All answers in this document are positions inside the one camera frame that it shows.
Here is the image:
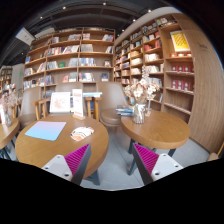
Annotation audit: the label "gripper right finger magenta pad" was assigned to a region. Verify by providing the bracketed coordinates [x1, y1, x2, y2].
[132, 142, 184, 186]

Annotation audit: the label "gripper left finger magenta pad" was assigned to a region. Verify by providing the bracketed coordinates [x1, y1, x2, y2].
[41, 143, 92, 186]

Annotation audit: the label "round wooden table right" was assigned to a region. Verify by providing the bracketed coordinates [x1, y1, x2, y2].
[120, 109, 191, 177]

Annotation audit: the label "round wooden table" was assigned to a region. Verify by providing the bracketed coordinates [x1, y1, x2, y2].
[15, 114, 109, 185]
[120, 109, 191, 177]

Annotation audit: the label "round wooden table left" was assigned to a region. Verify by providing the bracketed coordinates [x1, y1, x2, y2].
[15, 114, 109, 185]

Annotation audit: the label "stack of books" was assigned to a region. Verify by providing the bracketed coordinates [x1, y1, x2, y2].
[116, 105, 133, 116]

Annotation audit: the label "white framed picture card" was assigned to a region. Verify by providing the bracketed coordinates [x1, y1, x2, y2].
[50, 92, 70, 113]

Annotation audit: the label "wooden chair behind table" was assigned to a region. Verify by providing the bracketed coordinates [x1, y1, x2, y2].
[83, 92, 102, 120]

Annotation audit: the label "white sign stand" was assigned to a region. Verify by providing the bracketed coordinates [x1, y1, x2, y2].
[72, 89, 85, 119]

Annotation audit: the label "glass vase dried flowers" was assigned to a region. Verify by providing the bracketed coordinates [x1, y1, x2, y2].
[124, 66, 160, 124]

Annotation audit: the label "beige upholstered chair centre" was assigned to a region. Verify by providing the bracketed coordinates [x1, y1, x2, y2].
[96, 81, 132, 128]

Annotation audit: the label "beige upholstered chair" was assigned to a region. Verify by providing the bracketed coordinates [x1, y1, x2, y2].
[96, 81, 132, 128]
[18, 86, 41, 129]

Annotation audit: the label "wooden table far left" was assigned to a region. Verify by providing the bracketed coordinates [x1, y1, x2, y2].
[0, 118, 20, 160]

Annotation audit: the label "beige upholstered chair left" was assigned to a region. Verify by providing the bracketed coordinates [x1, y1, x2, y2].
[18, 86, 41, 129]

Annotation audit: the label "flower vase far left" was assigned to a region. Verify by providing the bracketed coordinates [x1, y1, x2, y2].
[0, 83, 17, 127]

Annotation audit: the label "yellow framed poster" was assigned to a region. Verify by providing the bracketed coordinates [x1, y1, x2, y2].
[170, 30, 190, 52]

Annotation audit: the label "wooden bookshelf back wall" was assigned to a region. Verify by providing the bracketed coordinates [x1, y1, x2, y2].
[23, 27, 115, 95]

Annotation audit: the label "wooden bookshelf wall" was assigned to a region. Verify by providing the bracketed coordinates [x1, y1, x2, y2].
[23, 27, 115, 95]
[114, 7, 224, 153]

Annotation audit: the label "wooden bookshelf right wall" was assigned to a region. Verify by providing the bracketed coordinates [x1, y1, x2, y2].
[114, 7, 224, 153]

